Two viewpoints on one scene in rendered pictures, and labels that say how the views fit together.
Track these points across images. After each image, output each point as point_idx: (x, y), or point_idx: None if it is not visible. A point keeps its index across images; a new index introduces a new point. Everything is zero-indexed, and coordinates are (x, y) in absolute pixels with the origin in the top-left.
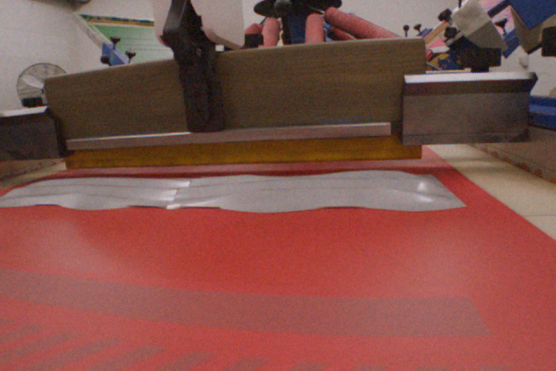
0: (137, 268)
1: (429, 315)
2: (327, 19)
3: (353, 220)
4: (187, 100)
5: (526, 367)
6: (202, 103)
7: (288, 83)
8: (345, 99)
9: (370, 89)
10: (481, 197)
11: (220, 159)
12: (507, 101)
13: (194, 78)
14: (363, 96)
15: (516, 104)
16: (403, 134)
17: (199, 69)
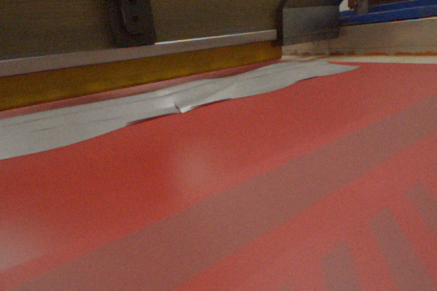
0: (308, 132)
1: None
2: None
3: (331, 80)
4: (112, 8)
5: None
6: (138, 11)
7: None
8: (242, 13)
9: (257, 5)
10: (355, 63)
11: (138, 79)
12: (330, 11)
13: None
14: (253, 10)
15: (334, 13)
16: (283, 37)
17: None
